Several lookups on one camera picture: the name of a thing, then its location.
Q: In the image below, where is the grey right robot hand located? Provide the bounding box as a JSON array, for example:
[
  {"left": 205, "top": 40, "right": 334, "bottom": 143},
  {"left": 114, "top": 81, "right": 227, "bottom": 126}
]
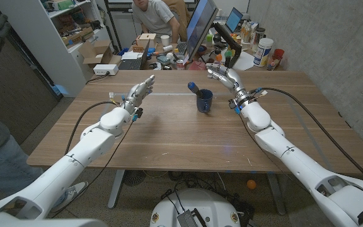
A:
[{"left": 205, "top": 62, "right": 251, "bottom": 110}]

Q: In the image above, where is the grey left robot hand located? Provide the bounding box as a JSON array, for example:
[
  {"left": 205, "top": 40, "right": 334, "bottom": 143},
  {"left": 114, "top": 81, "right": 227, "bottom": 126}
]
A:
[{"left": 123, "top": 74, "right": 156, "bottom": 115}]

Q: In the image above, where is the blue black handled screwdriver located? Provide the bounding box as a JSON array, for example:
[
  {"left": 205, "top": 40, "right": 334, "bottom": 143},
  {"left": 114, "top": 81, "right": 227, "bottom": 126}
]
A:
[{"left": 187, "top": 81, "right": 205, "bottom": 99}]

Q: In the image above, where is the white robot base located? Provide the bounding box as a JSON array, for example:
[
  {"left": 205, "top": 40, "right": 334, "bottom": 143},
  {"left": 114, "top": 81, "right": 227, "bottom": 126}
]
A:
[{"left": 149, "top": 188, "right": 242, "bottom": 227}]

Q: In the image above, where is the clear plastic cup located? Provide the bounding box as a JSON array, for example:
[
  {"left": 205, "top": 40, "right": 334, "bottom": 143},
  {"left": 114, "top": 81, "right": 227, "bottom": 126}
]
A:
[{"left": 266, "top": 55, "right": 280, "bottom": 71}]

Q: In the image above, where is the white paper sheet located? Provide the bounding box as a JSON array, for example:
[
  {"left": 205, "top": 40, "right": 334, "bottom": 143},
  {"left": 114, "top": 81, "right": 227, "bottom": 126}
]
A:
[{"left": 231, "top": 50, "right": 256, "bottom": 71}]

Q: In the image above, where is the black open laptop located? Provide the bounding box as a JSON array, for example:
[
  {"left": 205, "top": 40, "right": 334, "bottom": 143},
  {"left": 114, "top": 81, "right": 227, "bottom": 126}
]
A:
[{"left": 117, "top": 39, "right": 151, "bottom": 71}]

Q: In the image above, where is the dark blue mug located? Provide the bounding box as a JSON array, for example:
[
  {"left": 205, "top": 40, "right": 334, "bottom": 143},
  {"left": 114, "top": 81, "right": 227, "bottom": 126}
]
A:
[{"left": 196, "top": 89, "right": 214, "bottom": 114}]

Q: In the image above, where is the pink flat item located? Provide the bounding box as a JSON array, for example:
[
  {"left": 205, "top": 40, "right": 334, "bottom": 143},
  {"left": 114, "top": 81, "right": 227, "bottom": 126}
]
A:
[{"left": 188, "top": 61, "right": 207, "bottom": 71}]

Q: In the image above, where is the black monitor stand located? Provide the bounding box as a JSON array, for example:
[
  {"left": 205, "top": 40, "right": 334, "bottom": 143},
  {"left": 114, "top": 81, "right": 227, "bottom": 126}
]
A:
[{"left": 212, "top": 22, "right": 243, "bottom": 71}]

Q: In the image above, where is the grey tape outline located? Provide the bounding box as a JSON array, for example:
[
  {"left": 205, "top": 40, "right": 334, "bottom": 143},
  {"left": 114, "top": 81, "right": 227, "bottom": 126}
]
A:
[{"left": 85, "top": 91, "right": 327, "bottom": 158}]

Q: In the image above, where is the white power box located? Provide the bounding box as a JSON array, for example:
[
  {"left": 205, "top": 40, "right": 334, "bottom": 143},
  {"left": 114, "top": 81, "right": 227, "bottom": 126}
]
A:
[{"left": 93, "top": 64, "right": 120, "bottom": 76}]

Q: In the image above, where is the grey teal device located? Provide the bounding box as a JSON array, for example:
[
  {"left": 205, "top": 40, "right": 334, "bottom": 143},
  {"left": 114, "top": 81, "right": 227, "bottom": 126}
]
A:
[{"left": 156, "top": 54, "right": 171, "bottom": 66}]

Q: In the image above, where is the white plastic canister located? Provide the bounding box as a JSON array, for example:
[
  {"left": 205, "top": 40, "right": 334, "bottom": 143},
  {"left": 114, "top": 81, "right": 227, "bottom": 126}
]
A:
[{"left": 253, "top": 37, "right": 274, "bottom": 67}]

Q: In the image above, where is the clear plastic bottle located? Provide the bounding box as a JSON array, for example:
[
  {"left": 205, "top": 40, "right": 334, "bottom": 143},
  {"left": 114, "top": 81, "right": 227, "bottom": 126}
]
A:
[{"left": 243, "top": 21, "right": 253, "bottom": 44}]

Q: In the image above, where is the dark lidded jar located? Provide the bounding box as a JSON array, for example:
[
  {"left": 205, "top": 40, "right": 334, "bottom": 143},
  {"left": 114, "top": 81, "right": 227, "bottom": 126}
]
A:
[{"left": 253, "top": 27, "right": 266, "bottom": 48}]

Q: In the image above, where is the open cardboard box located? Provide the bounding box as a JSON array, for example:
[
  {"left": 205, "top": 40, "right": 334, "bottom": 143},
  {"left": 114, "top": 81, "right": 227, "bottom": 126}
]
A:
[{"left": 78, "top": 39, "right": 122, "bottom": 69}]

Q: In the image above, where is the small laptop blue screen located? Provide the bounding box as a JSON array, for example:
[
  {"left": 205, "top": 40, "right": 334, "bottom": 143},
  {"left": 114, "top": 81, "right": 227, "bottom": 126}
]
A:
[{"left": 224, "top": 6, "right": 244, "bottom": 34}]

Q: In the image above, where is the large computer monitor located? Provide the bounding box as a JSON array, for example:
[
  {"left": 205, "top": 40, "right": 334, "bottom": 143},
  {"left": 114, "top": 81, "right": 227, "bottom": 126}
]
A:
[{"left": 186, "top": 0, "right": 219, "bottom": 62}]

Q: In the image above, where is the grey metal cabinet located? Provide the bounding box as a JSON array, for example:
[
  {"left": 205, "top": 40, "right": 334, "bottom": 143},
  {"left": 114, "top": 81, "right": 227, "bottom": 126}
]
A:
[{"left": 107, "top": 0, "right": 154, "bottom": 51}]

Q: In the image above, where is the blue plastic piece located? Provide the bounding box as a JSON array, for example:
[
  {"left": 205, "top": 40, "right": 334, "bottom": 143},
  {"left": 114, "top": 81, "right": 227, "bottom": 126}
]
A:
[{"left": 51, "top": 84, "right": 69, "bottom": 97}]

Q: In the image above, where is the person in white t-shirt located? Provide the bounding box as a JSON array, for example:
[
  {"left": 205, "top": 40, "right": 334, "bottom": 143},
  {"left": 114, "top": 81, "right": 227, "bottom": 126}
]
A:
[{"left": 132, "top": 0, "right": 182, "bottom": 40}]

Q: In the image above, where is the flat cardboard box on shelf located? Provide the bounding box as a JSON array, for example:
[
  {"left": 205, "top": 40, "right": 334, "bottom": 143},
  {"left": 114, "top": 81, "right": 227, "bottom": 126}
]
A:
[{"left": 62, "top": 26, "right": 95, "bottom": 47}]

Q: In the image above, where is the round black floor fan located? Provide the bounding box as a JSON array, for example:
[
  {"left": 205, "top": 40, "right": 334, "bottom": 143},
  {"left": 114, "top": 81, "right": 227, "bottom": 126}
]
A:
[{"left": 123, "top": 170, "right": 147, "bottom": 187}]

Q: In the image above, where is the grey table leg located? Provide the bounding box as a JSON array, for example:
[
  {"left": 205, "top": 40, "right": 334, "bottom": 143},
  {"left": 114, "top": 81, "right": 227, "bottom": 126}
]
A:
[
  {"left": 107, "top": 169, "right": 126, "bottom": 209},
  {"left": 265, "top": 173, "right": 287, "bottom": 216}
]

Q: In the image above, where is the white shelf unit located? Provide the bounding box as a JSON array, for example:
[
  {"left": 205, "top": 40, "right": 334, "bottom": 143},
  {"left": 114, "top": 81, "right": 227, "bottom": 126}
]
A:
[{"left": 0, "top": 0, "right": 113, "bottom": 98}]

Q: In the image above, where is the green box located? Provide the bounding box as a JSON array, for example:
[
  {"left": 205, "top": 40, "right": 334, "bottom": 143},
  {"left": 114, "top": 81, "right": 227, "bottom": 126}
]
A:
[{"left": 52, "top": 0, "right": 75, "bottom": 11}]

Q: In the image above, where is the grey power adapter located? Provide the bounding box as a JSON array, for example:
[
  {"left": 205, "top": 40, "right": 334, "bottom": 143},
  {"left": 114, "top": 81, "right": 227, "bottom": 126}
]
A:
[{"left": 176, "top": 210, "right": 199, "bottom": 227}]

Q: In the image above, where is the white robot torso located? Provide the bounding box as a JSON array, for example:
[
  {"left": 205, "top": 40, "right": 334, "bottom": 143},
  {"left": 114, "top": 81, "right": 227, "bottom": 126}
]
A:
[{"left": 0, "top": 218, "right": 108, "bottom": 227}]

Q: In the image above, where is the black power box cable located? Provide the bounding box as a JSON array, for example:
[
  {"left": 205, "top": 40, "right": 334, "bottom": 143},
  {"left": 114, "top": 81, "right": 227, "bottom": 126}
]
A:
[{"left": 85, "top": 72, "right": 110, "bottom": 86}]

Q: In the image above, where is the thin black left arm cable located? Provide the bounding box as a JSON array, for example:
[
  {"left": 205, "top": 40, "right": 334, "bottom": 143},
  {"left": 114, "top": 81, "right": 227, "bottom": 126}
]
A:
[{"left": 50, "top": 119, "right": 137, "bottom": 219}]

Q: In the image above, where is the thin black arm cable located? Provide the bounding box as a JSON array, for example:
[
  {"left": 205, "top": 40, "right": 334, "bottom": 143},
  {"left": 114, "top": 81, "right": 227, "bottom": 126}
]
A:
[
  {"left": 238, "top": 113, "right": 310, "bottom": 193},
  {"left": 50, "top": 119, "right": 137, "bottom": 219}
]

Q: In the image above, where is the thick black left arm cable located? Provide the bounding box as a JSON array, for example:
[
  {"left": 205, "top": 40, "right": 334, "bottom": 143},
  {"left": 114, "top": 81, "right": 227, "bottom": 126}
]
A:
[{"left": 64, "top": 100, "right": 125, "bottom": 155}]

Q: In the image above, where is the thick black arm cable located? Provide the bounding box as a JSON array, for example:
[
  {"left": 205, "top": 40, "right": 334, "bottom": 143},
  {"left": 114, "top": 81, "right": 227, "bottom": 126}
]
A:
[
  {"left": 249, "top": 86, "right": 363, "bottom": 192},
  {"left": 64, "top": 100, "right": 125, "bottom": 155}
]

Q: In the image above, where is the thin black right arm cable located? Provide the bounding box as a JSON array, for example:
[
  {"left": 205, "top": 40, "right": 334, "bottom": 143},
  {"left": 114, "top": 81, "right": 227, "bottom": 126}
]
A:
[{"left": 238, "top": 113, "right": 310, "bottom": 193}]

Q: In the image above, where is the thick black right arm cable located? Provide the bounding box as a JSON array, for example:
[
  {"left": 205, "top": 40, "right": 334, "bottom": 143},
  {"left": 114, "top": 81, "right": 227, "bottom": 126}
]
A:
[{"left": 249, "top": 86, "right": 363, "bottom": 192}]

